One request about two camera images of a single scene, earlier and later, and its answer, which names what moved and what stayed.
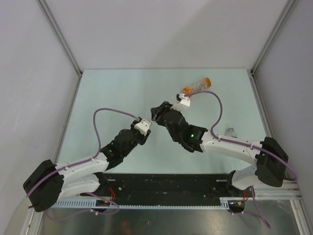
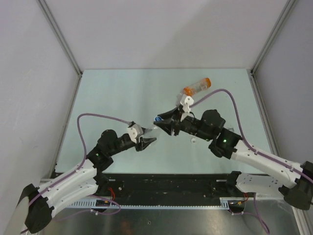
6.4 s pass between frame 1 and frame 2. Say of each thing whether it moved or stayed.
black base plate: stayed
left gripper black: moved
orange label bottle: stayed
